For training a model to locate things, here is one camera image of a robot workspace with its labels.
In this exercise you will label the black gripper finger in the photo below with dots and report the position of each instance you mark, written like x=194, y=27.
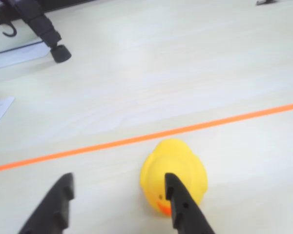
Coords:
x=51, y=209
x=185, y=214

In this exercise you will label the yellow rubber duck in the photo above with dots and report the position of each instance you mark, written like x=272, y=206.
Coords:
x=175, y=158

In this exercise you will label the orange tape strip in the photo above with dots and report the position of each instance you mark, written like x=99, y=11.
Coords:
x=88, y=149

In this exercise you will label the black tripod leg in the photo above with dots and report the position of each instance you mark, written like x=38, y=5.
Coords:
x=44, y=26

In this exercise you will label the black hook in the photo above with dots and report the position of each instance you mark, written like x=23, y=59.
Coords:
x=13, y=30

